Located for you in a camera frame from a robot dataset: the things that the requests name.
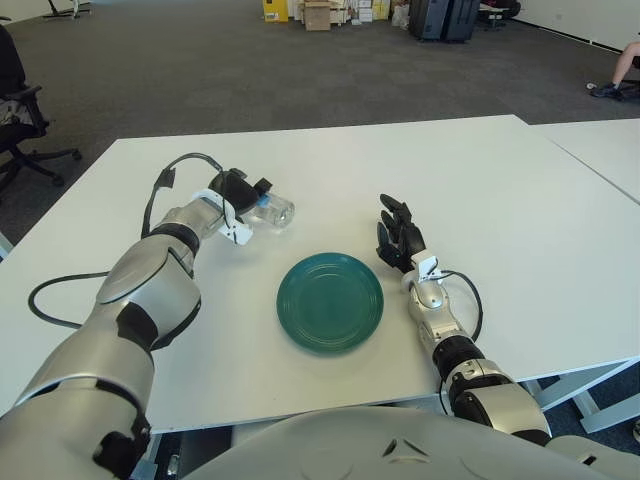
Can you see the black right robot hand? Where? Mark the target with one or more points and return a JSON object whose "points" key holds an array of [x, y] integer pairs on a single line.
{"points": [[407, 242]]}

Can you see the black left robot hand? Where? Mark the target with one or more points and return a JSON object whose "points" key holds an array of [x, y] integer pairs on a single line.
{"points": [[235, 192]]}

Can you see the clear plastic water bottle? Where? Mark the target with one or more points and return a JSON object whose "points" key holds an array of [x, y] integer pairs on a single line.
{"points": [[280, 215]]}

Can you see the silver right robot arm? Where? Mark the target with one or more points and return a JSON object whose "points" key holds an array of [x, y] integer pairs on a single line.
{"points": [[432, 300]]}

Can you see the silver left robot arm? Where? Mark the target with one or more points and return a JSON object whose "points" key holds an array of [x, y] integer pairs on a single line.
{"points": [[150, 290]]}

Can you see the green round plate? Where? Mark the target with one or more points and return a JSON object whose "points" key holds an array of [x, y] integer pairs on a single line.
{"points": [[330, 305]]}

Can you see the yellow box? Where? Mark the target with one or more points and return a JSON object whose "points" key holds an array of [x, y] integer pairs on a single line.
{"points": [[275, 11]]}

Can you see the brown cardboard box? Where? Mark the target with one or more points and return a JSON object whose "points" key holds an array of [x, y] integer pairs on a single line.
{"points": [[317, 19]]}

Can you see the grey robot torso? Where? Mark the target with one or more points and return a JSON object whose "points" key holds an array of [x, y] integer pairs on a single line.
{"points": [[350, 450]]}

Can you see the white carton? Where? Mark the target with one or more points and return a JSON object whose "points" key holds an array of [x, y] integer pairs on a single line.
{"points": [[361, 16]]}

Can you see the black office chair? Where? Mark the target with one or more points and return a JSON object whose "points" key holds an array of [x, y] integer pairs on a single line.
{"points": [[22, 132]]}

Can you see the dark grey suitcase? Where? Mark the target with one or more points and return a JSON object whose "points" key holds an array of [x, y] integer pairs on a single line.
{"points": [[425, 20]]}

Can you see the white plastic bag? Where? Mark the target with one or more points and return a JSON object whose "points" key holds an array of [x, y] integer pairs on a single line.
{"points": [[400, 17]]}

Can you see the pale yellow carton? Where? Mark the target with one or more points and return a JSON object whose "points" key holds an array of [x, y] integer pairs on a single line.
{"points": [[381, 10]]}

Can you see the grey patterned cloth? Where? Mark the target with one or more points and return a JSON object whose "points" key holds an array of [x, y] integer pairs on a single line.
{"points": [[10, 112]]}

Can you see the black and red chair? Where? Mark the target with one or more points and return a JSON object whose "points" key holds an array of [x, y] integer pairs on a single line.
{"points": [[495, 20]]}

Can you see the seated person's leg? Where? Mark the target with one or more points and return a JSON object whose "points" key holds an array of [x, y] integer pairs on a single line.
{"points": [[625, 62]]}

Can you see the distant desk leg frame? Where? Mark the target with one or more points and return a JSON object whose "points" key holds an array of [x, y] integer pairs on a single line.
{"points": [[75, 7]]}

